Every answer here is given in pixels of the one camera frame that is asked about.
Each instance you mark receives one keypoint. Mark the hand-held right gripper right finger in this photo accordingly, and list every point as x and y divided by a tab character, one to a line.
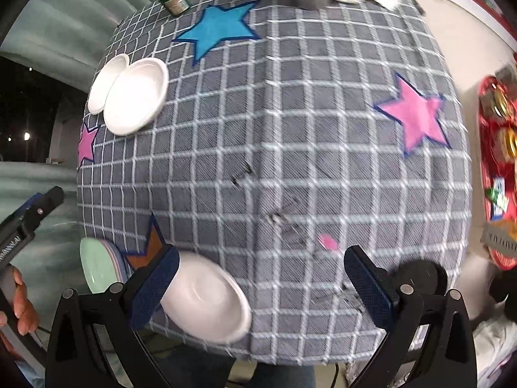
369	287

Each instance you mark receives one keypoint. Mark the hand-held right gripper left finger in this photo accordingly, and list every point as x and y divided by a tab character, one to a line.
155	287

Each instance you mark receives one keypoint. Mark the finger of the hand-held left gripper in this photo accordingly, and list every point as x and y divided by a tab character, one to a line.
44	204

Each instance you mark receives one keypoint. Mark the white bowl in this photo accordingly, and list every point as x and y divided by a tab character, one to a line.
206	299

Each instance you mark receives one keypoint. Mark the person's left hand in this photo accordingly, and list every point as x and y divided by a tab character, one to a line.
22	311

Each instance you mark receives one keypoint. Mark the pastel purple plate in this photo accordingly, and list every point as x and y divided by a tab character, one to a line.
119	260

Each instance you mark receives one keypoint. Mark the black round disc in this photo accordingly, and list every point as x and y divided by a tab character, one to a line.
422	277

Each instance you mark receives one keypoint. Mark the mint green plate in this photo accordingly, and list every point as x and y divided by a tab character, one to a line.
95	264

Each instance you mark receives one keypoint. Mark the small white plate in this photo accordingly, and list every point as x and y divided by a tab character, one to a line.
101	85

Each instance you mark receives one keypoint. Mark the grey lettered sign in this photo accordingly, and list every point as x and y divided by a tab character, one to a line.
501	238

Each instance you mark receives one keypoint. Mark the large white plate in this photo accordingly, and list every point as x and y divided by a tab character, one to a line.
135	97

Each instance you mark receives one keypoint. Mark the white plastic bag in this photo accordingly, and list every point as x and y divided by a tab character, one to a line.
496	351

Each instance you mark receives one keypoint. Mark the green and white packet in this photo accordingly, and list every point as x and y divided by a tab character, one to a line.
497	194

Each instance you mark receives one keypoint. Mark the red tray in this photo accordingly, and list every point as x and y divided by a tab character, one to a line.
490	161

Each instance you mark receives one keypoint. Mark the grey checked star tablecloth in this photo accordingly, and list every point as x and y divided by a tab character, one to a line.
282	129

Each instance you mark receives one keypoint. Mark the gold lid jar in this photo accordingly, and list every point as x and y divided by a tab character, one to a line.
502	104
509	141

